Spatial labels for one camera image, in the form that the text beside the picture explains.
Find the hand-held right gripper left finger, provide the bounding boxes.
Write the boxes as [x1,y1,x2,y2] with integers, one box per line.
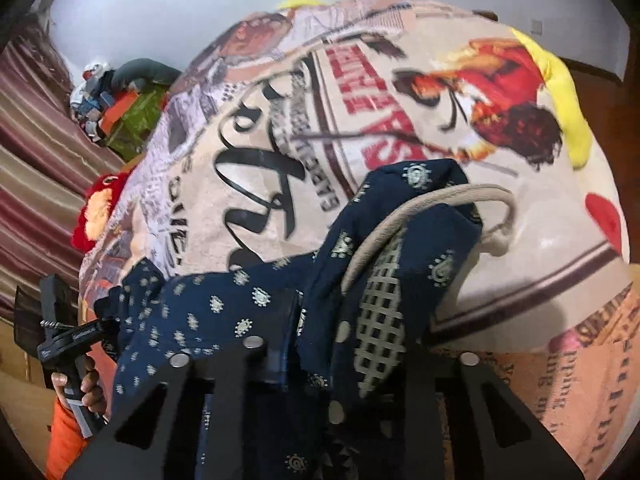
[62,292,303,480]

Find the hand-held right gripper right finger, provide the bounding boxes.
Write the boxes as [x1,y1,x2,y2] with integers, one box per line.
[405,354,585,480]

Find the navy patterned hoodie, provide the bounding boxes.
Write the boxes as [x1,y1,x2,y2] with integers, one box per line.
[107,160,516,480]

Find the person's left hand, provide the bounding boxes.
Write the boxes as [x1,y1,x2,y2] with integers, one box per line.
[51,356,109,419]

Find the red plush toy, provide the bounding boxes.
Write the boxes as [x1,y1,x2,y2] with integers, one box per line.
[70,170,134,252]

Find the printed blanket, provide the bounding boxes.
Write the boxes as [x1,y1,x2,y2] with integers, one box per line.
[77,0,640,480]

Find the striped curtain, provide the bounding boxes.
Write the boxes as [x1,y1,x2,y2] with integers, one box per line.
[0,20,132,323]

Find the orange box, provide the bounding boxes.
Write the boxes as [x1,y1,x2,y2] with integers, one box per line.
[100,91,139,132]

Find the grey plush toy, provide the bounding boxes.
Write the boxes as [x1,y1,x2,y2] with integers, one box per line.
[112,59,184,94]

